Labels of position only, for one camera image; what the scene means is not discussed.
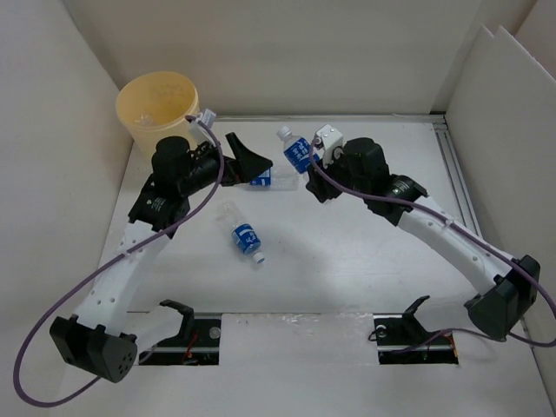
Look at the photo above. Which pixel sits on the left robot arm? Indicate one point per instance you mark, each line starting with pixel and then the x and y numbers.
pixel 96 337

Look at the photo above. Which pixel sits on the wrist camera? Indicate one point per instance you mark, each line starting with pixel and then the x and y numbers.
pixel 200 124
pixel 328 139

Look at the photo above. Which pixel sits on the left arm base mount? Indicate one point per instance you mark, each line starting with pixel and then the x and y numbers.
pixel 196 342

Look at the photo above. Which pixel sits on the yellow plastic bin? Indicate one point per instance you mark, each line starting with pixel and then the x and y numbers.
pixel 168 96

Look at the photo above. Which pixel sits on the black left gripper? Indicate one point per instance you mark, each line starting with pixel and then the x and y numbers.
pixel 250 164

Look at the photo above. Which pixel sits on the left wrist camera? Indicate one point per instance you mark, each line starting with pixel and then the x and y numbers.
pixel 200 124

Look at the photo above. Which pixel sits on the red label water bottle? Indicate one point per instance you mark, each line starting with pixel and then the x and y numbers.
pixel 145 121

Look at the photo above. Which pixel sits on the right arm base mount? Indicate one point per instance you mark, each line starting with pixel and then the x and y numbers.
pixel 400 339

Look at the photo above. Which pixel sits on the horizontal blue label bottle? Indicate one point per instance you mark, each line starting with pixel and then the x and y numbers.
pixel 277 178

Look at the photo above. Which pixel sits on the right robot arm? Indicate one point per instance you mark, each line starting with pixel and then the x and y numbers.
pixel 505 285

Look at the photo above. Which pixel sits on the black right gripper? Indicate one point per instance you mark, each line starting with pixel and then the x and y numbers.
pixel 315 185

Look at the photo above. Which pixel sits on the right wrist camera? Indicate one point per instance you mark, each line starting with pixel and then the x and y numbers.
pixel 328 139

